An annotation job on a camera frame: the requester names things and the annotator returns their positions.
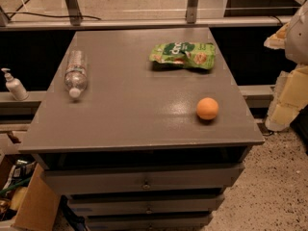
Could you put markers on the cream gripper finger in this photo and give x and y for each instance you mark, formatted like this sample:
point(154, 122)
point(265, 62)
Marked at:
point(290, 96)
point(277, 40)

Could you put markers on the orange fruit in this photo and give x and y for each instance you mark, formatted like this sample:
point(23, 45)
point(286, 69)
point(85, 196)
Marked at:
point(207, 108)

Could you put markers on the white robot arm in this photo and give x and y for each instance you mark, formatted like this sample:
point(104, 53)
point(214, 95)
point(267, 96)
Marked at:
point(296, 41)

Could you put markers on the white pump dispenser bottle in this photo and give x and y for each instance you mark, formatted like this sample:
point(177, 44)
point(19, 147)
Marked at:
point(14, 86)

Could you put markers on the grey drawer cabinet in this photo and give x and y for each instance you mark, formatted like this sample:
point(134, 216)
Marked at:
point(135, 113)

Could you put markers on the green rice chip bag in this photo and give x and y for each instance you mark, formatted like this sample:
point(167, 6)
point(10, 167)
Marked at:
point(185, 54)

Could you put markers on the grey metal railing frame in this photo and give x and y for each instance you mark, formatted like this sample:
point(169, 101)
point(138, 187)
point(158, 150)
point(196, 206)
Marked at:
point(34, 15)

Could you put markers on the brown cardboard box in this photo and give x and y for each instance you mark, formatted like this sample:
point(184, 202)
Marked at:
point(27, 203)

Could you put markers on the top grey drawer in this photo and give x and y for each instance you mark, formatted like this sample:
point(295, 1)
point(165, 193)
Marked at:
point(141, 179)

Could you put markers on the bottom grey drawer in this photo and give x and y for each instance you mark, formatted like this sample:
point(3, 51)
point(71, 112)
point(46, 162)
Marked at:
point(149, 222)

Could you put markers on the middle grey drawer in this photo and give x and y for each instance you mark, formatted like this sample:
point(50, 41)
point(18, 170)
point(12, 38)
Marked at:
point(148, 205)

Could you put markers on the grey drawer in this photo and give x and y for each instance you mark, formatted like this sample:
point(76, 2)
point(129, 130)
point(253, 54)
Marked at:
point(148, 205)
point(141, 179)
point(149, 222)

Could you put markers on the clear plastic water bottle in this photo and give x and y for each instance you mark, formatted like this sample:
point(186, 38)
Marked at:
point(75, 78)

